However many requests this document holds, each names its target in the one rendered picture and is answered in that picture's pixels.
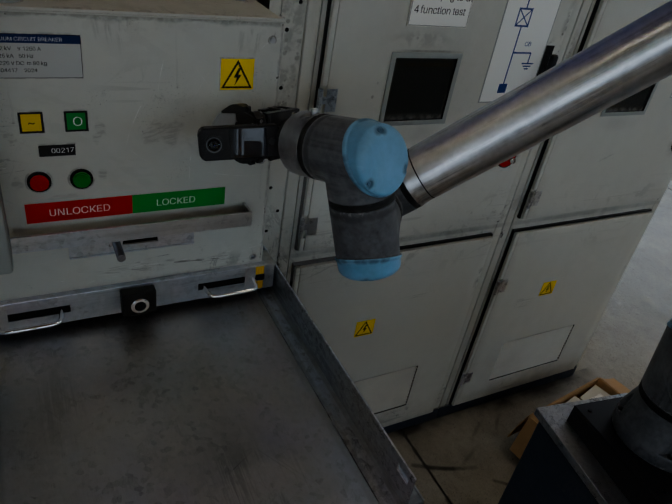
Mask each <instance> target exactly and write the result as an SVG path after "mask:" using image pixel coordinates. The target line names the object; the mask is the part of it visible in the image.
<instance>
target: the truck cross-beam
mask: <svg viewBox="0 0 672 504"><path fill-rule="evenodd" d="M261 266H264V274H258V275H256V276H255V278H256V280H257V281H261V280H263V284H262V288H266V287H272V286H273V278H274V269H275V262H274V261H273V259H272V258H271V256H270V255H269V253H268V252H267V250H263V253H262V261H260V262H255V263H248V264H241V265H235V266H228V267H222V268H215V269H209V270H202V271H195V272H189V273H182V274H176V275H169V276H162V277H156V278H149V279H143V280H136V281H130V282H123V283H116V284H110V285H103V286H97V287H90V288H83V289H77V290H70V291H64V292H57V293H51V294H44V295H37V296H31V297H24V298H18V299H11V300H4V301H0V307H3V306H6V312H7V317H8V322H9V327H10V329H17V328H23V327H29V326H35V325H40V324H46V323H51V322H55V321H57V320H58V319H59V309H60V308H64V320H63V322H62V323H64V322H70V321H75V320H81V319H87V318H93V317H99V316H104V315H110V314H116V313H122V311H121V299H120V290H121V289H127V288H133V287H139V286H146V285H154V286H155V289H156V303H157V306H162V305H168V304H173V303H179V302H185V301H191V300H197V299H202V298H208V297H209V296H208V295H207V294H206V293H205V291H204V290H203V288H202V285H206V287H207V288H208V290H209V291H210V292H211V293H213V294H219V293H226V292H232V291H238V290H244V283H245V271H246V269H247V268H253V267H261Z"/></svg>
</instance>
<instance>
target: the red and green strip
mask: <svg viewBox="0 0 672 504"><path fill-rule="evenodd" d="M224 200H225V187H218V188H207V189H196V190H185V191H173V192H162V193H151V194H140V195H128V196H117V197H106V198H95V199H84V200H72V201H61V202H50V203H39V204H28V205H24V207H25V213H26V220H27V224H34V223H44V222H53V221H63V220H73V219H83V218H92V217H102V216H112V215H122V214H131V213H141V212H151V211H161V210H170V209H180V208H190V207H200V206H209V205H219V204H224Z"/></svg>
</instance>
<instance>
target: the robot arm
mask: <svg viewBox="0 0 672 504"><path fill-rule="evenodd" d="M670 75H672V0H671V1H669V2H667V3H665V4H663V5H662V6H660V7H658V8H656V9H655V10H653V11H651V12H649V13H648V14H646V15H644V16H642V17H640V18H639V19H637V20H635V21H633V22H632V23H630V24H628V25H626V26H625V27H623V28H621V29H619V30H617V31H616V32H614V33H612V34H610V35H609V36H607V37H605V38H603V39H601V40H600V41H598V42H596V43H594V44H593V45H591V46H589V47H587V48H586V49H584V50H582V51H580V52H578V53H577V54H575V55H573V56H571V57H570V58H568V59H566V60H564V61H563V62H561V63H559V64H557V65H555V66H554V67H552V68H550V69H548V70H547V71H545V72H543V73H541V74H540V75H538V76H536V77H534V78H532V79H531V80H529V81H527V82H525V83H524V84H522V85H520V86H518V87H516V88H515V89H513V90H511V91H509V92H508V93H506V94H504V95H502V96H501V97H499V98H497V99H495V100H493V101H492V102H490V103H488V104H486V105H485V106H483V107H481V108H479V109H478V110H476V111H474V112H472V113H470V114H469V115H467V116H465V117H463V118H462V119H460V120H458V121H456V122H455V123H453V124H451V125H449V126H447V127H446V128H444V129H442V130H440V131H439V132H437V133H435V134H433V135H431V136H430V137H428V138H426V139H424V140H423V141H421V142H419V143H417V144H416V145H414V146H412V147H410V148H408V149H407V146H406V143H405V141H404V139H403V137H402V135H401V134H400V133H399V132H398V131H397V130H396V129H395V128H394V127H392V126H391V125H388V124H385V123H381V122H378V121H376V120H374V119H369V118H362V119H359V118H352V117H345V116H339V115H332V114H326V113H318V109H317V108H311V111H307V110H306V111H300V110H299V108H292V107H285V106H273V107H267V108H263V109H258V111H251V106H248V105H247V104H245V103H239V104H232V105H229V106H228V107H226V108H225V109H223V110H222V111H221V112H220V113H219V114H218V115H217V116H216V117H215V118H214V120H213V122H212V123H211V125H212V126H203V127H201V128H199V130H198V132H197V137H198V148H199V155H200V157H201V158H202V159H203V160H204V161H218V160H235V161H237V162H239V163H241V164H248V165H254V164H255V162H256V163H262V162H263V161H264V159H268V160H269V161H273V160H277V159H281V161H282V163H283V165H284V167H285V168H287V169H288V170H289V171H290V172H292V173H294V174H297V175H300V176H304V177H308V178H311V179H315V180H319V181H323V182H325V183H326V191H327V198H328V204H329V212H330V219H331V226H332V233H333V240H334V247H335V254H336V257H335V261H336V262H337V266H338V270H339V272H340V274H341V275H343V276H344V277H346V278H348V279H351V280H355V281H375V280H380V279H384V278H387V277H389V276H391V275H393V274H394V273H396V272H397V271H398V269H399V268H400V265H401V257H402V254H401V253H400V244H399V232H400V224H401V219H402V216H404V215H406V214H408V213H410V212H412V211H414V210H416V209H418V208H419V207H421V206H423V205H425V204H426V202H428V201H430V200H432V199H434V198H435V197H437V196H439V195H441V194H443V193H445V192H447V191H449V190H451V189H453V188H455V187H457V186H459V185H460V184H462V183H464V182H466V181H468V180H470V179H472V178H474V177H476V176H478V175H480V174H482V173H484V172H486V171H487V170H489V169H491V168H493V167H495V166H497V165H499V164H501V163H503V162H505V161H507V160H509V159H511V158H512V157H514V156H516V155H518V154H520V153H522V152H524V151H526V150H528V149H530V148H532V147H534V146H536V145H537V144H539V143H541V142H543V141H545V140H547V139H549V138H551V137H553V136H555V135H557V134H559V133H561V132H563V131H564V130H566V129H568V128H570V127H572V126H574V125H576V124H578V123H580V122H582V121H584V120H586V119H588V118H589V117H591V116H593V115H595V114H597V113H599V112H601V111H603V110H605V109H607V108H609V107H611V106H613V105H615V104H616V103H618V102H620V101H622V100H624V99H626V98H628V97H630V96H632V95H634V94H636V93H638V92H640V91H641V90H643V89H645V88H647V87H649V86H651V85H653V84H655V83H657V82H659V81H661V80H663V79H665V78H667V77H668V76H670ZM281 108H282V109H281ZM293 112H294V113H295V114H293V115H292V113H293ZM612 423H613V426H614V429H615V431H616V433H617V434H618V436H619V437H620V439H621V440H622V441H623V443H624V444H625V445H626V446H627V447H628V448H629V449H630V450H631V451H633V452H634V453H635V454H636V455H638V456H639V457H640V458H642V459H643V460H645V461H646V462H648V463H650V464H651V465H653V466H655V467H657V468H659V469H661V470H664V471H666V472H669V473H672V318H671V320H669V321H668V323H667V327H666V329H665V331H664V333H663V335H662V337H661V339H660V341H659V344H658V346H657V348H656V350H655V352H654V354H653V356H652V358H651V360H650V363H649V365H648V367H647V369H646V371H645V373H644V375H643V377H642V379H641V382H640V384H639V385H638V386H637V387H635V388H634V389H633V390H631V391H630V392H629V393H628V394H626V395H625V396H624V397H622V398H621V399H620V400H619V402H618V403H617V405H616V407H615V409H614V411H613V414H612Z"/></svg>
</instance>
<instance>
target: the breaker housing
mask: <svg viewBox="0 0 672 504"><path fill-rule="evenodd" d="M0 11H8V12H33V13H57V14H81V15H106V16H130V17H155V18H179V19H203V20H228V21H252V22H276V23H284V27H283V37H282V47H281V58H280V68H279V78H278V88H277V98H276V106H277V103H278V93H279V83H280V73H281V63H282V53H283V43H284V33H285V23H286V18H284V17H280V16H277V15H276V14H275V13H273V12H272V11H270V10H269V9H267V8H266V7H265V6H263V5H262V4H260V3H259V2H257V1H256V0H245V1H238V0H21V1H19V2H15V3H0ZM271 163H272V161H270V169H269V179H268V189H267V199H266V210H265V220H264V230H263V240H262V250H261V260H260V261H262V253H263V243H264V233H265V223H266V213H267V203H268V193H269V183H270V173H271ZM150 240H157V237H151V238H143V239H135V240H127V241H123V244H126V243H134V242H142V241H150Z"/></svg>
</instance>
